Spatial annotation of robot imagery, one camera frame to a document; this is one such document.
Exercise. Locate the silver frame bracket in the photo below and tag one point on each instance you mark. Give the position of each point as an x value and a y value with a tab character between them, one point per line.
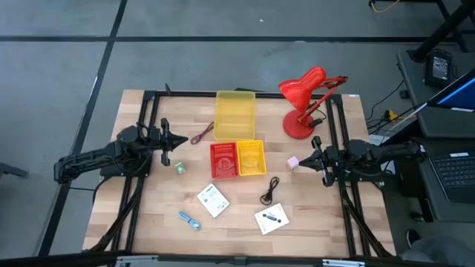
343	263
137	261

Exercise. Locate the black aluminium table frame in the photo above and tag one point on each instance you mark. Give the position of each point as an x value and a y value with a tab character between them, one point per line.
185	93

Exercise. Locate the dark chair base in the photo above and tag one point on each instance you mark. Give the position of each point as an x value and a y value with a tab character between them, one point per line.
11	170

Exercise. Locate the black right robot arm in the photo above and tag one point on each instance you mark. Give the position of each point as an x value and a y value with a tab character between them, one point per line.
386	152

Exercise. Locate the white paper sheet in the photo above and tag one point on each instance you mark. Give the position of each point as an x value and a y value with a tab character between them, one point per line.
376	139

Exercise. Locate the pink cube charger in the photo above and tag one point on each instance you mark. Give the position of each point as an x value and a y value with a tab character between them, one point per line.
293	162

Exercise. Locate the black slanted desk beam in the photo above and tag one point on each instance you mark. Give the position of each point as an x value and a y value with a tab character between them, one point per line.
445	26

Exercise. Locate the black power adapter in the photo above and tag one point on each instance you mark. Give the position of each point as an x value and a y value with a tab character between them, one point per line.
439	68

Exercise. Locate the small yellow slotted basket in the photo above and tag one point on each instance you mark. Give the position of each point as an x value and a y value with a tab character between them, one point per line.
251	157

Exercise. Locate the white box with printed label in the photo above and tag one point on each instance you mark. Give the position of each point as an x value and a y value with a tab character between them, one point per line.
212	200

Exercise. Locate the large translucent yellow bin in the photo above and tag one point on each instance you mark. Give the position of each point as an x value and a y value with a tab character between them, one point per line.
234	115

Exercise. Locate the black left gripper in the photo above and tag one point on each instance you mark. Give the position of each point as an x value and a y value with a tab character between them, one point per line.
165	142

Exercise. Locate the white card with black print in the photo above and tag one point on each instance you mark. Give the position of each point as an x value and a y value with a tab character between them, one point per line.
271	219

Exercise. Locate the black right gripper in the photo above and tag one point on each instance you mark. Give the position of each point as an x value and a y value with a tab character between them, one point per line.
330	161

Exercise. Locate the red desk lamp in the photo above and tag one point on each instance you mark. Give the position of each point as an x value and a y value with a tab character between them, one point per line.
298	91

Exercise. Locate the person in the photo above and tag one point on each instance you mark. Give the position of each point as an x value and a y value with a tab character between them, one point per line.
438	252

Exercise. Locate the black laptop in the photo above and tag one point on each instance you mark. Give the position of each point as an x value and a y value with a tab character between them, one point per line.
454	174

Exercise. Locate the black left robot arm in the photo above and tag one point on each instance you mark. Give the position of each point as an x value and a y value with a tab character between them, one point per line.
92	157

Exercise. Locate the small red slotted basket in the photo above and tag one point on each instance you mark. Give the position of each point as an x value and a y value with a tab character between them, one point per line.
224	161

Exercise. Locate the yellow plug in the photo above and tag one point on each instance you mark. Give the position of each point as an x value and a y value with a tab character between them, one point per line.
389	115

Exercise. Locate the black side desk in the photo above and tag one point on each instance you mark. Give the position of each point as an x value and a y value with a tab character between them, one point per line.
412	74

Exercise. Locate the green cube charger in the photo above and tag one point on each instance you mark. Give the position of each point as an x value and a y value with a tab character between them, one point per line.
180	168

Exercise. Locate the monitor with blue screen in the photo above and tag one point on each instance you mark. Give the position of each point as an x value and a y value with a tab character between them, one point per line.
460	92

